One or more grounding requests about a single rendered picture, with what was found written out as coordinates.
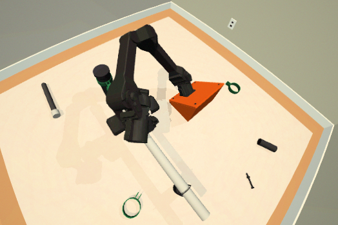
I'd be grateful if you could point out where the black cylinder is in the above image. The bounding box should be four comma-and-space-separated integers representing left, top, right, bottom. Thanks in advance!
257, 138, 277, 152
92, 64, 111, 96

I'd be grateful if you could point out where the dark green cup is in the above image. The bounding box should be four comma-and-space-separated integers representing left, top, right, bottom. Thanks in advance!
97, 73, 113, 91

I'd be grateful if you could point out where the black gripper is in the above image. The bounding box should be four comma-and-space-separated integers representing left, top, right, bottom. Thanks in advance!
106, 95, 159, 136

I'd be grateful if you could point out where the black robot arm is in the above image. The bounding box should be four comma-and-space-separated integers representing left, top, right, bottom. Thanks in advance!
106, 24, 195, 143

